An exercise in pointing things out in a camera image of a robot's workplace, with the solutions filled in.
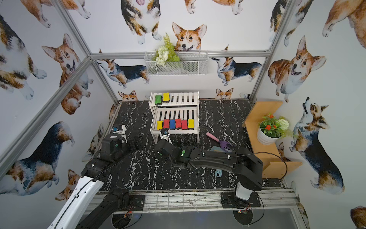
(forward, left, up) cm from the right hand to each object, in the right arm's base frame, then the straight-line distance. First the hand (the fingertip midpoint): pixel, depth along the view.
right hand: (162, 141), depth 78 cm
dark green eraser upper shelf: (+20, +3, +11) cm, 24 cm away
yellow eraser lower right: (+14, -15, -5) cm, 21 cm away
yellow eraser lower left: (+13, +4, -3) cm, 14 cm away
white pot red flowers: (+5, -59, +3) cm, 59 cm away
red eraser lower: (+14, 0, -4) cm, 15 cm away
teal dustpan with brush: (-12, -31, -15) cm, 36 cm away
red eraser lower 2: (+15, -7, -4) cm, 17 cm away
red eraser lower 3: (+13, -11, -3) cm, 18 cm away
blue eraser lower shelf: (+13, -4, -2) cm, 14 cm away
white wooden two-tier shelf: (+25, -6, -5) cm, 27 cm away
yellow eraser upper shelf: (+23, -1, +11) cm, 25 cm away
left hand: (+1, +13, +5) cm, 14 cm away
